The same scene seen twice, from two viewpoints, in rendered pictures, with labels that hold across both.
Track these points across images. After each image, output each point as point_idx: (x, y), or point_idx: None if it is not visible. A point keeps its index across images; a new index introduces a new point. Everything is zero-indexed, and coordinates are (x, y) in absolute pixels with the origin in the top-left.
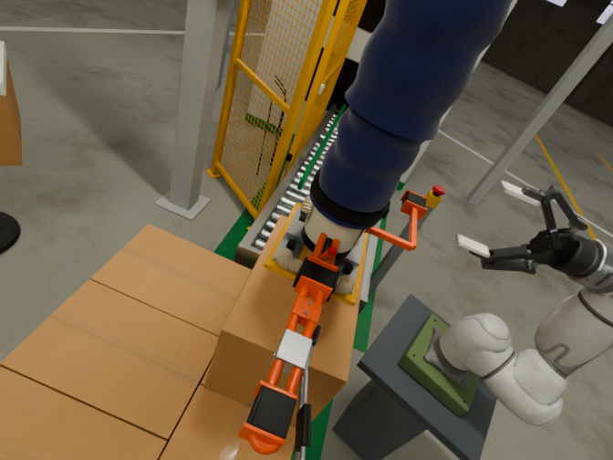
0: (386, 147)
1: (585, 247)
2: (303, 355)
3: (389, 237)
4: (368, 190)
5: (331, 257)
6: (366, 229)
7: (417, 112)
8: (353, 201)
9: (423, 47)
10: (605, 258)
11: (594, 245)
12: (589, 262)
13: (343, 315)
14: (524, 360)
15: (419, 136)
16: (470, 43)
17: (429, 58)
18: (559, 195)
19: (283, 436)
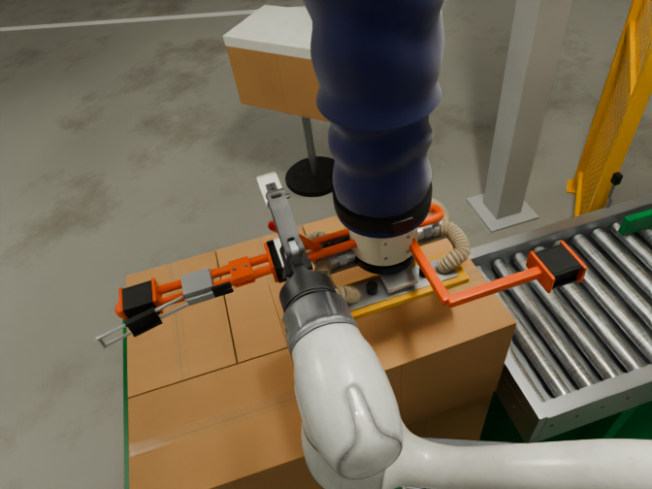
0: (336, 131)
1: (289, 284)
2: (193, 288)
3: (426, 274)
4: (341, 181)
5: (320, 250)
6: (411, 252)
7: (331, 91)
8: (336, 191)
9: (310, 16)
10: (289, 306)
11: (305, 289)
12: (284, 304)
13: (380, 352)
14: None
15: (342, 121)
16: (338, 10)
17: (316, 29)
18: (267, 198)
19: (123, 309)
